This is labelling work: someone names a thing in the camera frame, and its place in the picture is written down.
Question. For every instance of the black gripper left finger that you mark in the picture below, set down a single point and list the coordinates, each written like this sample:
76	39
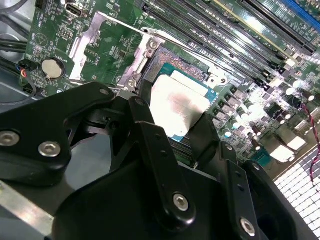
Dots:
37	130

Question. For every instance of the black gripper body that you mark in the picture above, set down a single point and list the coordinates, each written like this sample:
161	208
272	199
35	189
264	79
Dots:
112	212

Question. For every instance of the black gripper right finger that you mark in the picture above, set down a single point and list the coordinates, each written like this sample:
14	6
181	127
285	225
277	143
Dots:
240	190

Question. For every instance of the silver CPU with green edge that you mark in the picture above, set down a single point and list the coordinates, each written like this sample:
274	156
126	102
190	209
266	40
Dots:
175	105

